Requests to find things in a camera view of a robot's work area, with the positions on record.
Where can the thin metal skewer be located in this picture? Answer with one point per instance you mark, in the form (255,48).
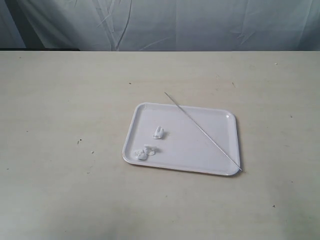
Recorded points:
(202,130)

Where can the white foam piece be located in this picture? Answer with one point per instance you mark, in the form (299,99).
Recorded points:
(140,154)
(159,133)
(150,150)

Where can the grey backdrop curtain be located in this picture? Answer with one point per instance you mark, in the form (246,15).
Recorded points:
(160,25)

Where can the white rectangular plastic tray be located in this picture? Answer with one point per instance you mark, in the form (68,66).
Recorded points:
(184,147)

